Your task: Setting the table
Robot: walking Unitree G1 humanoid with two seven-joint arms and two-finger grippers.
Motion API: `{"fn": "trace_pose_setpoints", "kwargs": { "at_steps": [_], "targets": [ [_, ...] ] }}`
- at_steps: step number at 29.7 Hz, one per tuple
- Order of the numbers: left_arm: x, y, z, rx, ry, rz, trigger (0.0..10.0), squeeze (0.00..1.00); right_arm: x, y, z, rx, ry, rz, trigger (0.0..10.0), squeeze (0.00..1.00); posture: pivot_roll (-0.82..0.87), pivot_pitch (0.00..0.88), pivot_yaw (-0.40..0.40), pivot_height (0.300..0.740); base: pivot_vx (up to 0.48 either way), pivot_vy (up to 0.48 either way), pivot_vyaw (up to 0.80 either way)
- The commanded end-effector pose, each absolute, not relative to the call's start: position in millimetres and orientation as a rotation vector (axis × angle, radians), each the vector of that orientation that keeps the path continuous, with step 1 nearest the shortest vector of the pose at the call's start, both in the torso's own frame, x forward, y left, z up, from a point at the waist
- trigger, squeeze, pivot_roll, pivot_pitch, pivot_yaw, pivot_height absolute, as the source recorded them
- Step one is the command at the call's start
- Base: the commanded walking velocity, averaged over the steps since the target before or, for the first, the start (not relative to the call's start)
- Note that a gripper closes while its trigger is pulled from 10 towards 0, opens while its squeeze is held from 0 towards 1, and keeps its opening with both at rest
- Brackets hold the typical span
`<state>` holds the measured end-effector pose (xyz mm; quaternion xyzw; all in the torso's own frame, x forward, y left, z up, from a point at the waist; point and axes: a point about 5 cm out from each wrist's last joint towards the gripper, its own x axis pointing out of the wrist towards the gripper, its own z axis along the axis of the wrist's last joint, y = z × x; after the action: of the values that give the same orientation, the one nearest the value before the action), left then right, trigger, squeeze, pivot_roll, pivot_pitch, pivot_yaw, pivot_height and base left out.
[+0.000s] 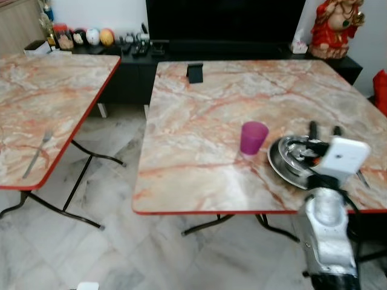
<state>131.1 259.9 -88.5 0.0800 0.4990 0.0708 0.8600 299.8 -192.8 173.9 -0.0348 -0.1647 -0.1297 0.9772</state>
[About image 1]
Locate marble pattern table with fork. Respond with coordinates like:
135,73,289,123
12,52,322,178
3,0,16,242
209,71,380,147
0,53,126,231

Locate silver metal fork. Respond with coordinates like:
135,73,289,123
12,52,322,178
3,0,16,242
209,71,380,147
22,129,54,179

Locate blue and gold ornament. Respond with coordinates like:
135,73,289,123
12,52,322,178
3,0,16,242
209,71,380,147
37,0,56,47

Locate orange round ornament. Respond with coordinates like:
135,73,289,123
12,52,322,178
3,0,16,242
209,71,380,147
100,28,115,47

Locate silver metal knife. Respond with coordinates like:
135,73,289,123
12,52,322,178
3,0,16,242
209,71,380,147
356,169,371,189

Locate black television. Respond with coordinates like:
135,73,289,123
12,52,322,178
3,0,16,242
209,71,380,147
145,0,307,44

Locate red lidded jar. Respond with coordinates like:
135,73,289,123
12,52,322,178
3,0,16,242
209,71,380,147
53,23,74,51

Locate black television console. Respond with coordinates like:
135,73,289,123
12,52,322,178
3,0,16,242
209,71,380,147
59,39,364,107

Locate small black stand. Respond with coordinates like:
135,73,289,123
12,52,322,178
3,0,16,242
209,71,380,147
186,62,205,85

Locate marble pattern table with plate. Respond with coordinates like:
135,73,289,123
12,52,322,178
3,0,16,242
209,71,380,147
132,59,387,243

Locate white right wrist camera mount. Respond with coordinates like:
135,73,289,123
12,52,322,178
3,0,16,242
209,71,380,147
314,136,371,179

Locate black round ornament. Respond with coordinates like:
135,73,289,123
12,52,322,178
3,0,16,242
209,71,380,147
73,28,88,46

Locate white round ornament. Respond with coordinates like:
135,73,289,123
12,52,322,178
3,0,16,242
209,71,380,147
85,28,101,47

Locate wooden cabinet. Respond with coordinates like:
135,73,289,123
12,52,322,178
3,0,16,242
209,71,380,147
0,0,47,56

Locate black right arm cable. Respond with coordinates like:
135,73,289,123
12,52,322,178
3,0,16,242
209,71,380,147
336,185,365,266

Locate small white box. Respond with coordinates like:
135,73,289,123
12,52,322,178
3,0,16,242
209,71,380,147
24,40,53,57

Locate red cushion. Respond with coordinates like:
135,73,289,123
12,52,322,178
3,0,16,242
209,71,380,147
372,69,387,116

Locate round steel plate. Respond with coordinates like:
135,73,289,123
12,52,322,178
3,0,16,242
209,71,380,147
267,135,340,192

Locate purple plastic cup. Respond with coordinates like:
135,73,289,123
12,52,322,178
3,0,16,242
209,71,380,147
239,121,270,158

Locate red laughing buddha statue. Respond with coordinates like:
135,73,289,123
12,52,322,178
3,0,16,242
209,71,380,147
310,0,366,60

